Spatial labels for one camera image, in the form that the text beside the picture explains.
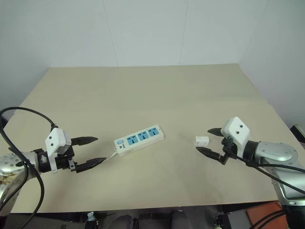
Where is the white power strip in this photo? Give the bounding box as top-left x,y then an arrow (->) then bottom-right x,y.
113,124 -> 166,158

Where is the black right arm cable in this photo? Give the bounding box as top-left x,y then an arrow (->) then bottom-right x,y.
227,151 -> 305,198

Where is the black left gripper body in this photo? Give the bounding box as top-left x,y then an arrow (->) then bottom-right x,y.
56,146 -> 78,174

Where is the dark object beside table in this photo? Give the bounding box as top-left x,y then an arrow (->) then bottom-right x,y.
289,123 -> 305,144

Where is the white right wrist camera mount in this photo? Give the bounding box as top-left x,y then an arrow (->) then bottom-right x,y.
221,116 -> 251,159

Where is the orange object under table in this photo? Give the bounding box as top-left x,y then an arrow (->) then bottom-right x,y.
246,202 -> 288,229

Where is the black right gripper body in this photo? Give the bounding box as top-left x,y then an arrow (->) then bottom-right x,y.
220,135 -> 239,166

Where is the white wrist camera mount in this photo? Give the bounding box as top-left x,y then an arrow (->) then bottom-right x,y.
221,116 -> 251,159
45,127 -> 72,174

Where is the white cable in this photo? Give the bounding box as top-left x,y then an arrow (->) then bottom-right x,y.
102,149 -> 119,163

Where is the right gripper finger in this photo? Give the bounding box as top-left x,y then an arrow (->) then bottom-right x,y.
195,146 -> 225,163
207,127 -> 224,137

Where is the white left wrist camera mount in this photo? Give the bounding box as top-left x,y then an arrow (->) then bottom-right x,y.
45,127 -> 72,174

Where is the white plug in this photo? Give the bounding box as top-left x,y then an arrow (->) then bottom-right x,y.
193,135 -> 210,147

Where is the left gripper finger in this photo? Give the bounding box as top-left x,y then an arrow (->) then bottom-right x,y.
76,157 -> 108,174
70,136 -> 99,146

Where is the black box under table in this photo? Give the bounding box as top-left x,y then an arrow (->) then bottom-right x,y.
213,213 -> 252,229

